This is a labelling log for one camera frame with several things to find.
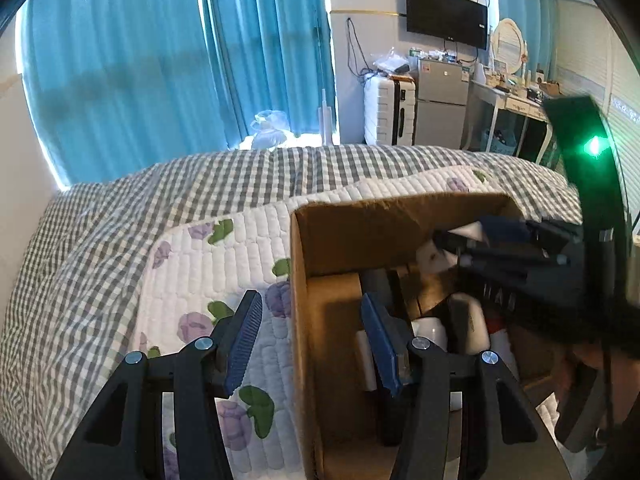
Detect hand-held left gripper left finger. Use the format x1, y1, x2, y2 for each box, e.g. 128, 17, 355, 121
52, 289, 264, 480

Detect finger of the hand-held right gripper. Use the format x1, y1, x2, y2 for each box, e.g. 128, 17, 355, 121
475, 215, 583, 247
432, 230, 571, 286

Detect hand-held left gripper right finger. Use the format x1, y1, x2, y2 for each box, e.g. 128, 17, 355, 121
360, 292, 571, 480

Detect pale blue earbuds case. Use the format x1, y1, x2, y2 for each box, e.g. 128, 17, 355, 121
411, 316, 448, 351

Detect long black device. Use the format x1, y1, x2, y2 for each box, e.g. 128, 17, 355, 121
361, 269, 416, 446

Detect brown cardboard box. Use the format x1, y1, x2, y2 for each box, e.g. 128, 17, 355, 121
290, 192, 576, 480

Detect person's right hand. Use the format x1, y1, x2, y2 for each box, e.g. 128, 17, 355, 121
560, 344, 640, 441

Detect floral quilted mat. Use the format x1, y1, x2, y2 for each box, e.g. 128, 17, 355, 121
127, 162, 506, 480

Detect white vanity table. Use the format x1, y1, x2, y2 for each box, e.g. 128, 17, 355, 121
462, 80, 556, 161

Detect small silver fridge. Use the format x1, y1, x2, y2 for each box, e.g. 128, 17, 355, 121
416, 57, 471, 150

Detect white suitcase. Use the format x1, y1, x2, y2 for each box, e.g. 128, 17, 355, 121
364, 75, 418, 146

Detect oval white mirror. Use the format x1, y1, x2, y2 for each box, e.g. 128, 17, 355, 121
492, 17, 528, 76

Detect clear plastic bag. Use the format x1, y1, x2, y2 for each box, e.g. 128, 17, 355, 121
372, 47, 412, 77

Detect white plastic tube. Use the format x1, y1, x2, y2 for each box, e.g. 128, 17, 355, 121
319, 89, 333, 143

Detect white plastic bag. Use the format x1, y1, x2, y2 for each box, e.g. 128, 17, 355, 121
249, 109, 291, 148

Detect narrow blue curtain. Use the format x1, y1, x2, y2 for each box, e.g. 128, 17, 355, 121
492, 0, 558, 81

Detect wide blue curtain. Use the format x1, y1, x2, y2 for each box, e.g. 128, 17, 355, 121
20, 0, 236, 191

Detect black wall television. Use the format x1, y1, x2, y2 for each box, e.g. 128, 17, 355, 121
405, 0, 489, 51

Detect black wall cable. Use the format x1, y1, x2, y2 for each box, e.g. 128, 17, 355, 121
346, 17, 373, 78

